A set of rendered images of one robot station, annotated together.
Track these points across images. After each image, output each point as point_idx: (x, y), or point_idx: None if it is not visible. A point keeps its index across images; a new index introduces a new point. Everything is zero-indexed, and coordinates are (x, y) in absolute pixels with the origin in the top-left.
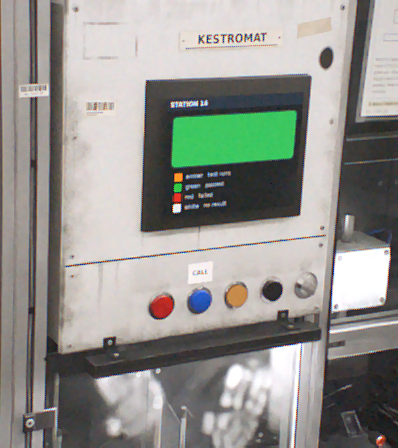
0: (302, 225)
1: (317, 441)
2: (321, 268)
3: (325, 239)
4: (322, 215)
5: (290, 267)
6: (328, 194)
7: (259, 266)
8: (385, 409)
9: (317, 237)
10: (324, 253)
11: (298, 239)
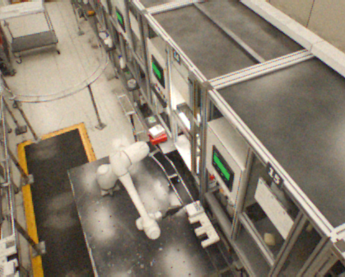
0: (165, 91)
1: (172, 124)
2: (168, 100)
3: (168, 96)
4: (167, 92)
5: (165, 96)
6: (167, 90)
7: (163, 91)
8: None
9: (167, 95)
10: (168, 98)
11: (165, 92)
